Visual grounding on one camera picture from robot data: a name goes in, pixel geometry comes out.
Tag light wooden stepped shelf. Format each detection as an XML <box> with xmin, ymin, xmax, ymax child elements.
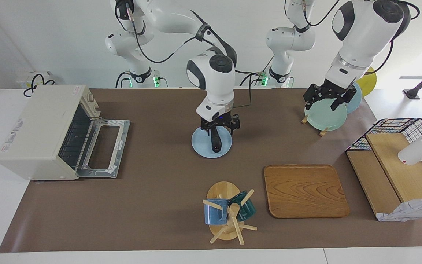
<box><xmin>346</xmin><ymin>133</ymin><xmax>422</xmax><ymax>220</ymax></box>

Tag brown table mat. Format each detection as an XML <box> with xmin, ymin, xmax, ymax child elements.
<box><xmin>0</xmin><ymin>88</ymin><xmax>422</xmax><ymax>253</ymax></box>

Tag dark purple eggplant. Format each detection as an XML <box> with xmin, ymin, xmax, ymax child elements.
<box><xmin>210</xmin><ymin>128</ymin><xmax>223</xmax><ymax>153</ymax></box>

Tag black oven power cord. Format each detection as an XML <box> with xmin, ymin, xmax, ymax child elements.
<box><xmin>23</xmin><ymin>73</ymin><xmax>56</xmax><ymax>97</ymax></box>

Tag blue ceramic mug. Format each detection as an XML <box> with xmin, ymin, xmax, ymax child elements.
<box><xmin>204</xmin><ymin>198</ymin><xmax>230</xmax><ymax>226</ymax></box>

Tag light blue racked plate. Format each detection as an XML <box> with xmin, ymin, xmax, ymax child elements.
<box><xmin>345</xmin><ymin>82</ymin><xmax>363</xmax><ymax>114</ymax></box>

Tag dark green ceramic mug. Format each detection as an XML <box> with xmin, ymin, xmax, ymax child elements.
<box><xmin>229</xmin><ymin>191</ymin><xmax>257</xmax><ymax>222</ymax></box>

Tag mint green plate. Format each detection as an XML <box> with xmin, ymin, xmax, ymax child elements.
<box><xmin>304</xmin><ymin>101</ymin><xmax>348</xmax><ymax>132</ymax></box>

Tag black wire basket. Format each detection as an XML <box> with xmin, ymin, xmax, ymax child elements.
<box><xmin>346</xmin><ymin>118</ymin><xmax>422</xmax><ymax>195</ymax></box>

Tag black base cable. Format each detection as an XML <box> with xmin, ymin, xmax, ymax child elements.
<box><xmin>115</xmin><ymin>71</ymin><xmax>131</xmax><ymax>88</ymax></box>
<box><xmin>240</xmin><ymin>55</ymin><xmax>274</xmax><ymax>87</ymax></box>

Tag brown wooden tray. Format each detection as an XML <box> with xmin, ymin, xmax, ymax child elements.
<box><xmin>263</xmin><ymin>164</ymin><xmax>350</xmax><ymax>219</ymax></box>

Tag white marbled liner cloth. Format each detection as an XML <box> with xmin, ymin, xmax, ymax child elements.
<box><xmin>377</xmin><ymin>197</ymin><xmax>422</xmax><ymax>222</ymax></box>

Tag yellow plate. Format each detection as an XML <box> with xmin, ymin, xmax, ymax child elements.
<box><xmin>356</xmin><ymin>67</ymin><xmax>377</xmax><ymax>98</ymax></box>

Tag beige toaster oven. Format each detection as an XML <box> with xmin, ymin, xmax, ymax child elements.
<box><xmin>0</xmin><ymin>85</ymin><xmax>131</xmax><ymax>181</ymax></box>

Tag white plastic cup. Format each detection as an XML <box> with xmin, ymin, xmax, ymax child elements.
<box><xmin>397</xmin><ymin>136</ymin><xmax>422</xmax><ymax>165</ymax></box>

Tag wooden plate rack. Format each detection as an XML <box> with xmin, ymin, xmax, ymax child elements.
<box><xmin>301</xmin><ymin>114</ymin><xmax>329</xmax><ymax>137</ymax></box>

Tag wooden mug tree stand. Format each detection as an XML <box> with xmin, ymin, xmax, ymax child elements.
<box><xmin>202</xmin><ymin>181</ymin><xmax>258</xmax><ymax>246</ymax></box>

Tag glass oven door with handle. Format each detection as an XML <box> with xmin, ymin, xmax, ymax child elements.
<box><xmin>75</xmin><ymin>117</ymin><xmax>131</xmax><ymax>179</ymax></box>

